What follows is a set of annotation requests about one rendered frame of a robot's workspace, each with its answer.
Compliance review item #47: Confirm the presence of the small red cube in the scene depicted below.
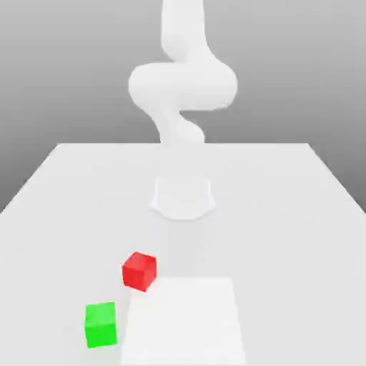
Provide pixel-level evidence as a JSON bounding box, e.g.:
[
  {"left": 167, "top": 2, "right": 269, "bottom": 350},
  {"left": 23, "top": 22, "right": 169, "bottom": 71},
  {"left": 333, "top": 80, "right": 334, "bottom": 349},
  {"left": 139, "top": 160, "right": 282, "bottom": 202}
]
[{"left": 122, "top": 251, "right": 158, "bottom": 293}]

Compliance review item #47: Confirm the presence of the small green cube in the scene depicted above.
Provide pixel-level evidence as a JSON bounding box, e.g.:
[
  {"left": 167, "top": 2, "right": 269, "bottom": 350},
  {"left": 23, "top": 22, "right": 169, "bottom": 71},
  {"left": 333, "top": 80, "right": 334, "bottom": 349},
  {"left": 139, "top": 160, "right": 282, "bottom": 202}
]
[{"left": 84, "top": 301, "right": 119, "bottom": 349}]

